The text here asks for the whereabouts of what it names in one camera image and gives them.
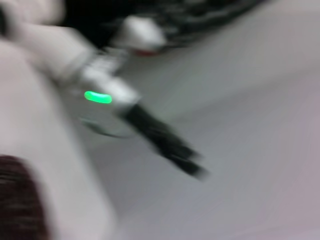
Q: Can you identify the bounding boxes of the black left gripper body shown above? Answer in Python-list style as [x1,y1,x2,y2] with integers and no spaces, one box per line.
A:
[121,104,181,161]

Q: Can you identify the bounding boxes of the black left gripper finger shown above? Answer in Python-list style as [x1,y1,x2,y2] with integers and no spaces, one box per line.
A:
[172,157,210,181]
[174,144,202,161]

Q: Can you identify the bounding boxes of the dark brown woven plastic basket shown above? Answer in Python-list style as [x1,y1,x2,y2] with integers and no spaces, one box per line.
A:
[0,154,52,240]

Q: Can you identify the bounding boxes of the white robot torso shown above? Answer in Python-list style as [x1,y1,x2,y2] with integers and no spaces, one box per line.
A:
[0,42,119,240]

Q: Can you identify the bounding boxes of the dark mesh object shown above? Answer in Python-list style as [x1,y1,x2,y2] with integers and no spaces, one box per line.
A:
[62,0,276,55]

